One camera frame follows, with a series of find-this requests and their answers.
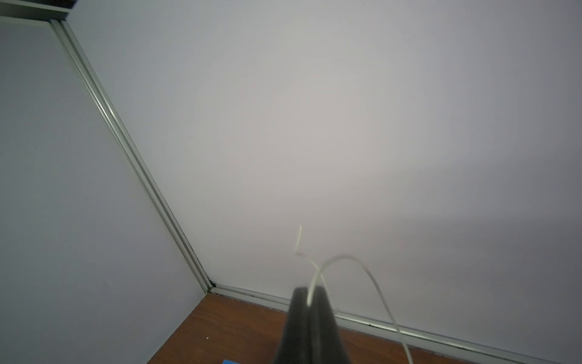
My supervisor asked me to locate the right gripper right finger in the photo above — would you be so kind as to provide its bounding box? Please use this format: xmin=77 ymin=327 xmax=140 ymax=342
xmin=310 ymin=286 xmax=351 ymax=364

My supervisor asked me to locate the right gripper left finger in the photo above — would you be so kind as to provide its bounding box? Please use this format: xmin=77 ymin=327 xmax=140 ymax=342
xmin=273 ymin=288 xmax=312 ymax=364

